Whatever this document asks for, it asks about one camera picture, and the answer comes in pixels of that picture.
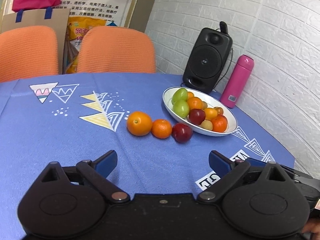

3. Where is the mandarin orange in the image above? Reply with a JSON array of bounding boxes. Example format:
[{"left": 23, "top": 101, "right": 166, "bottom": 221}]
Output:
[
  {"left": 211, "top": 115, "right": 228, "bottom": 133},
  {"left": 151, "top": 119, "right": 172, "bottom": 139}
]

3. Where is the tan longan fruit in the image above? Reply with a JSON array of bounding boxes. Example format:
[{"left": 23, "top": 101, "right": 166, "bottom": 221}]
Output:
[{"left": 200, "top": 120, "right": 213, "bottom": 131}]

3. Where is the small yellow orange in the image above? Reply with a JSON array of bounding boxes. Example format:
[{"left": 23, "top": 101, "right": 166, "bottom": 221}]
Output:
[{"left": 204, "top": 108, "right": 218, "bottom": 121}]

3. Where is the red orange tomato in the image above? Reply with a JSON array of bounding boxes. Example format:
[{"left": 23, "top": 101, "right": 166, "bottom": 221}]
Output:
[{"left": 214, "top": 107, "right": 223, "bottom": 116}]

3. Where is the dark red plum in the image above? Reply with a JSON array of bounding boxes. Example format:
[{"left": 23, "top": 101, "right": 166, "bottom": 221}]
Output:
[
  {"left": 188, "top": 109, "right": 206, "bottom": 126},
  {"left": 171, "top": 123, "right": 193, "bottom": 143}
]

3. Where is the small orange kumquat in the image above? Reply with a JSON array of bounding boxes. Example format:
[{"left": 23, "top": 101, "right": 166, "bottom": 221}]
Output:
[{"left": 187, "top": 92, "right": 195, "bottom": 100}]

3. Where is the person's right hand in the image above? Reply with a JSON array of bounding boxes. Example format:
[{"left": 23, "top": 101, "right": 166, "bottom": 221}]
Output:
[{"left": 302, "top": 218, "right": 320, "bottom": 240}]

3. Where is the blue printed tablecloth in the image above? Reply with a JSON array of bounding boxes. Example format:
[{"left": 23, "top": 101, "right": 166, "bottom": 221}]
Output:
[{"left": 1, "top": 73, "right": 295, "bottom": 239}]

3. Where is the large orange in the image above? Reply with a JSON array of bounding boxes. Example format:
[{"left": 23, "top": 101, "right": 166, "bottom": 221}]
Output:
[{"left": 126, "top": 111, "right": 152, "bottom": 137}]

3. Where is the white ceramic plate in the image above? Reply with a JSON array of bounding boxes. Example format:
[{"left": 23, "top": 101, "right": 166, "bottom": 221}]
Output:
[{"left": 162, "top": 87, "right": 238, "bottom": 137}]

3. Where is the pink thermos bottle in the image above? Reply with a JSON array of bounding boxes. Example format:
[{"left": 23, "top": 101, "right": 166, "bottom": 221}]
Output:
[{"left": 220, "top": 55, "right": 254, "bottom": 108}]

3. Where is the black loudspeaker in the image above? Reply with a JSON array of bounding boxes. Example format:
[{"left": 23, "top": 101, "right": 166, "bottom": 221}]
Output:
[{"left": 182, "top": 21, "right": 233, "bottom": 93}]

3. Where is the right orange chair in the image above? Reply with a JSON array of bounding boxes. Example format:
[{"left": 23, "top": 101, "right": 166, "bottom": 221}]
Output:
[{"left": 77, "top": 26, "right": 156, "bottom": 73}]

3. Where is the orange chair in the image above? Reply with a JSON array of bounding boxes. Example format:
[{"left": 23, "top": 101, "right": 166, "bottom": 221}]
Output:
[
  {"left": 77, "top": 26, "right": 156, "bottom": 73},
  {"left": 1, "top": 25, "right": 59, "bottom": 82}
]

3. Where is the left orange chair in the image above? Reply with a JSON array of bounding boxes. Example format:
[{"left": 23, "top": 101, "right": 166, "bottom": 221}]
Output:
[{"left": 1, "top": 25, "right": 59, "bottom": 82}]

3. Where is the yellow snack bag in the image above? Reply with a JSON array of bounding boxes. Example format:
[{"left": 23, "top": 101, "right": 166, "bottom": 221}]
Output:
[{"left": 64, "top": 16, "right": 117, "bottom": 74}]

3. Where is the brown paper bag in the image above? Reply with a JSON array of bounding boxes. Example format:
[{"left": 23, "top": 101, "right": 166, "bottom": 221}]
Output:
[{"left": 1, "top": 7, "right": 70, "bottom": 74}]

